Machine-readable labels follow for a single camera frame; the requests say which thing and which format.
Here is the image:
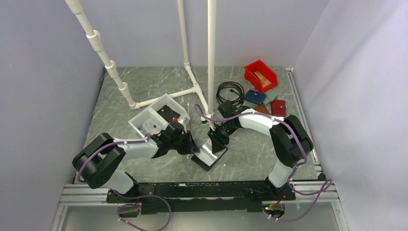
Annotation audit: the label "black coiled cable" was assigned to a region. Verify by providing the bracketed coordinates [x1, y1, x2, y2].
[216, 81, 245, 107]

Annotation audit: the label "brown leather card holder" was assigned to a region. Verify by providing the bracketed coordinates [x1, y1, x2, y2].
[253, 104, 271, 115]

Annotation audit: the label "red plastic bin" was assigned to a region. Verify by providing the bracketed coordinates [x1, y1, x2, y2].
[244, 60, 278, 93]

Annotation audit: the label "white PVC pipe frame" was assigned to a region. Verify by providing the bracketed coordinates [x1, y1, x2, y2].
[65, 0, 214, 116]

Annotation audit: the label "red leather card holder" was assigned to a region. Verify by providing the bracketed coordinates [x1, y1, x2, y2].
[270, 99, 287, 117]

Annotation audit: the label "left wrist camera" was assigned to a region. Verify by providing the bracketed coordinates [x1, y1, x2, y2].
[172, 117, 190, 127]

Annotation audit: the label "white plastic divided tray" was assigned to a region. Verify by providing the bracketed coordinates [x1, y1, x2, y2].
[128, 94, 191, 137]

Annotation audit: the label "cards in tray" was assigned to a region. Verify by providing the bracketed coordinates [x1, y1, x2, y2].
[140, 120, 161, 135]

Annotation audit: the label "mint green card holder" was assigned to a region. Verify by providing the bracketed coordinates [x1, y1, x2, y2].
[263, 90, 279, 105]

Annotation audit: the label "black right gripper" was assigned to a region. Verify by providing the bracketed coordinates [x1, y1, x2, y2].
[207, 122, 239, 154]

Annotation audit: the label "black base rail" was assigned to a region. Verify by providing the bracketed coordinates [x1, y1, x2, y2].
[106, 180, 296, 215]

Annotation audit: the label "black leather card holder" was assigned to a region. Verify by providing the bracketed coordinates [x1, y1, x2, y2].
[191, 139, 228, 172]

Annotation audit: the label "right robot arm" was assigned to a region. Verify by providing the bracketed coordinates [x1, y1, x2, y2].
[208, 101, 314, 200]

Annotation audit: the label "blue leather card holder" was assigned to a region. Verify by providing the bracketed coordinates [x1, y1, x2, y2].
[243, 90, 267, 105]

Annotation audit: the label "gold card in bin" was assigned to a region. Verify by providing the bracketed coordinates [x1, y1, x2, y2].
[254, 71, 271, 88]

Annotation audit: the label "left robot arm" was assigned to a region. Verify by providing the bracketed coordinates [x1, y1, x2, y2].
[72, 122, 199, 202]

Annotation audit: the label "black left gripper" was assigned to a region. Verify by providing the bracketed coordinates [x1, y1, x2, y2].
[169, 130, 200, 155]

